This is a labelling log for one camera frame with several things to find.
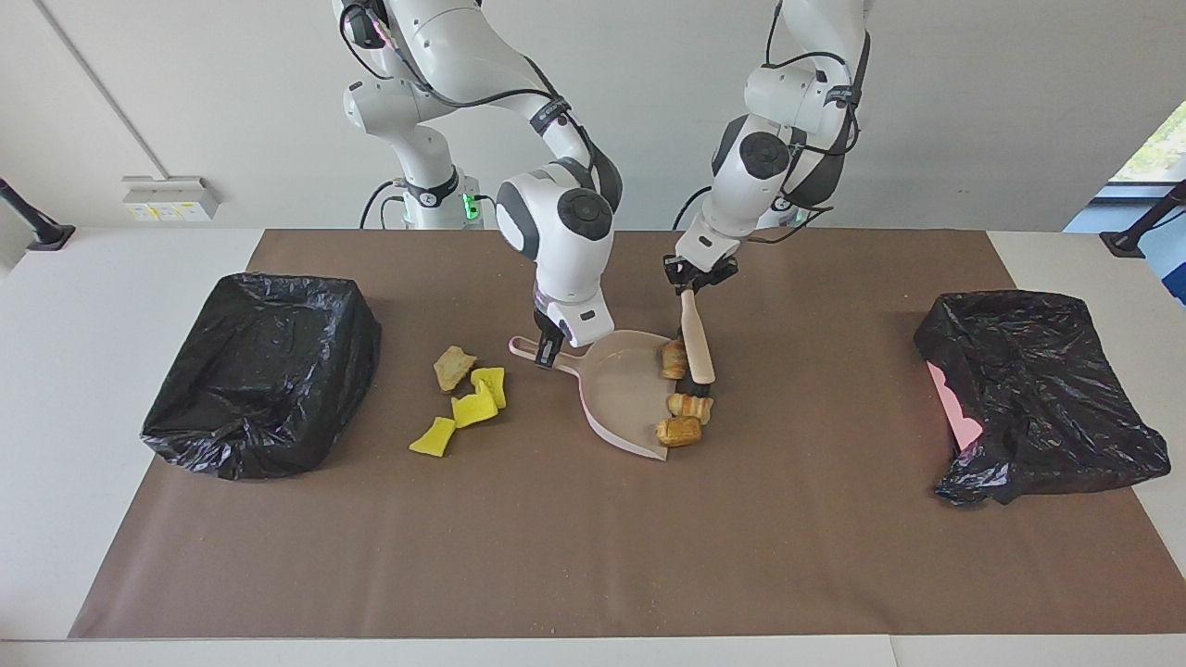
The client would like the yellow sponge piece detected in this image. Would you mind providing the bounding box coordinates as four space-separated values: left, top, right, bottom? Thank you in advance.
469 366 508 410
408 416 459 459
450 384 500 430

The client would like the beige plastic dustpan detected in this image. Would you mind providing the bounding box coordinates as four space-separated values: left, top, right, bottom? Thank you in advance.
507 329 683 463

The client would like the tan sponge chunk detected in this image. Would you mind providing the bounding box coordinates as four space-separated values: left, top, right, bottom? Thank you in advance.
432 345 480 395

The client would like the brown bread roll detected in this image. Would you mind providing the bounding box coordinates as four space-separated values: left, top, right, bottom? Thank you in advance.
653 416 704 449

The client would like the pink plastic bin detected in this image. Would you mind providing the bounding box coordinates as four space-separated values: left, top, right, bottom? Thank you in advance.
927 359 985 457

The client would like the black bag lined bin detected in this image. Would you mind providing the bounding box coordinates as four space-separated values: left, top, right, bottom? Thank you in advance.
140 271 384 482

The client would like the black bag pink bin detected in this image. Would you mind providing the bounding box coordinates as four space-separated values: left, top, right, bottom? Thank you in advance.
914 289 1173 508

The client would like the brown paper table mat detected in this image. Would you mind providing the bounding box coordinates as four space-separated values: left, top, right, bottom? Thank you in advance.
69 228 1186 640

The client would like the black clamp stand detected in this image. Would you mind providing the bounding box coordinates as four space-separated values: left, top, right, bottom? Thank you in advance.
0 177 77 252
1099 180 1186 259

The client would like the bright window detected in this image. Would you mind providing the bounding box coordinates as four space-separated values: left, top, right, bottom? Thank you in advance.
1107 97 1186 186

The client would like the black left base cable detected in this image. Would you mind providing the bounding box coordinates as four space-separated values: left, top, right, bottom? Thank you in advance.
671 183 716 231

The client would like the black base cable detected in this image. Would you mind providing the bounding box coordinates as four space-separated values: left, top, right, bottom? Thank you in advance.
671 183 716 231
359 178 410 231

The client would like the black right base cable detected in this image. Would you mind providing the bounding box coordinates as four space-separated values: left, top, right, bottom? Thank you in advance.
359 178 410 231

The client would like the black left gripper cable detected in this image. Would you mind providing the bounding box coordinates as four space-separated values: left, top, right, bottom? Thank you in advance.
746 0 872 244

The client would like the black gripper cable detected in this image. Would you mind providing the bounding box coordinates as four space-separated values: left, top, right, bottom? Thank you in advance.
746 0 872 244
335 0 608 200

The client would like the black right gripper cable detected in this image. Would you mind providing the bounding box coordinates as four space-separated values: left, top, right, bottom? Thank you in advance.
335 0 608 200

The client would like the white wall socket box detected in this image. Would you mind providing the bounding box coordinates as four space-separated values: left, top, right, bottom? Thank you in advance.
121 175 222 224

